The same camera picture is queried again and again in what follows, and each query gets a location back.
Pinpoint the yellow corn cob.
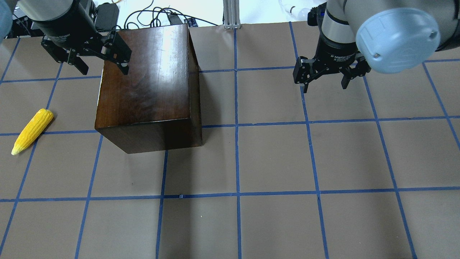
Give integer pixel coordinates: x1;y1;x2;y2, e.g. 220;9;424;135
10;109;54;155

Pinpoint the aluminium frame post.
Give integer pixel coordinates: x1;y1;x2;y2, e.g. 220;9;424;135
223;0;241;29

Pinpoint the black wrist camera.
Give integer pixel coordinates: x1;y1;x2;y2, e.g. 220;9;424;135
94;3;119;32

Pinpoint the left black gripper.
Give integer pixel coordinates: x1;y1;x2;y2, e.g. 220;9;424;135
41;0;132;75

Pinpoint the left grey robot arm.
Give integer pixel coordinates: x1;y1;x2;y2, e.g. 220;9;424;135
1;0;132;75

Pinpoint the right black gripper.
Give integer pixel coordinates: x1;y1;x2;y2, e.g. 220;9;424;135
293;36;370;94

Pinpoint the dark wooden drawer cabinet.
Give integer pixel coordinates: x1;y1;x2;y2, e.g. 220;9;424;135
94;24;203;154

